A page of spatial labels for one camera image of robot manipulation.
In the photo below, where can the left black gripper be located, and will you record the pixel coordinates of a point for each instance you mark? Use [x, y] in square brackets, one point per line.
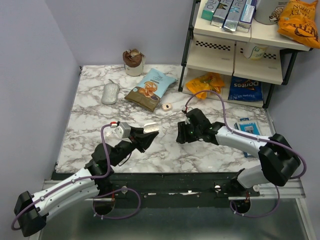
[141, 141]

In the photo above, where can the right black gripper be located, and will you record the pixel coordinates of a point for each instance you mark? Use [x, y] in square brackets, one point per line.
[182, 127]

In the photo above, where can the white earbud charging case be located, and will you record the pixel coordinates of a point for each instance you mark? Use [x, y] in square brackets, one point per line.
[151, 127]

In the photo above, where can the beige earbud charging case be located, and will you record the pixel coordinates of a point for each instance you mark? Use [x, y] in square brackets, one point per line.
[166, 107]

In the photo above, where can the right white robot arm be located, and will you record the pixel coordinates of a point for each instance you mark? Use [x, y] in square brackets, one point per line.
[277, 162]

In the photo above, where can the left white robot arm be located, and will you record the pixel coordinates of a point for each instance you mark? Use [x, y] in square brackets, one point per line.
[32, 211]

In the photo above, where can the blue brown chips bag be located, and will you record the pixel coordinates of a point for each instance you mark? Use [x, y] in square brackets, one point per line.
[149, 91]

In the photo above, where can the silver glitter pouch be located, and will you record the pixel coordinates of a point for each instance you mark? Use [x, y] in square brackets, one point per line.
[110, 93]

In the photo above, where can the orange snack bag lower shelf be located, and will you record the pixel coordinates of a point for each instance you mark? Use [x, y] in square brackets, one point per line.
[210, 81]

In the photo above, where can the blue Harry's razor box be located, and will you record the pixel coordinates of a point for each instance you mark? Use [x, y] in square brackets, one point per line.
[248, 126]

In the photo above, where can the blue Doritos bag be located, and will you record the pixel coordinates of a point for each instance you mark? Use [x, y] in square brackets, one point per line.
[244, 89]

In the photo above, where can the brown lidded white cup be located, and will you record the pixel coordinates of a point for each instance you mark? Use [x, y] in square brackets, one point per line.
[134, 62]

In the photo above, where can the silver blue toothpaste box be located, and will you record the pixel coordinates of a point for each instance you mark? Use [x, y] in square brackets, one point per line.
[234, 14]

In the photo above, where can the teal toothpaste box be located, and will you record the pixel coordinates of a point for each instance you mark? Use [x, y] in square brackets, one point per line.
[209, 9]

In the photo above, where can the purple white toothpaste box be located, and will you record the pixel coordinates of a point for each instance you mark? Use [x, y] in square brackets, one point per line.
[247, 15]

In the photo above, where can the grey toothpaste box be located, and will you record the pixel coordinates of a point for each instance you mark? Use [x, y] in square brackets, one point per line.
[221, 13]

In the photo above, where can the white popcorn tub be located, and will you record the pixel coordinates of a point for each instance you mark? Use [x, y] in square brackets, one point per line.
[267, 12]

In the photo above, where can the orange honey dijon chips bag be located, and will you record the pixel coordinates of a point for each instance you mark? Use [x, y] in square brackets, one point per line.
[297, 22]

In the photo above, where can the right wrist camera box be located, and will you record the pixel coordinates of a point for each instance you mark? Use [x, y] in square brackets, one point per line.
[187, 121]

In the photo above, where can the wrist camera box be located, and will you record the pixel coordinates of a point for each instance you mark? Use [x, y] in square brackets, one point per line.
[123, 130]
[187, 121]

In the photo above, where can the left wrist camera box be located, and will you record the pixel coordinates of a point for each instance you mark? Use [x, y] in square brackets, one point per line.
[123, 130]

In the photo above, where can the black frame cream shelf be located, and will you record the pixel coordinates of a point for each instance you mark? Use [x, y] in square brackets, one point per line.
[211, 49]

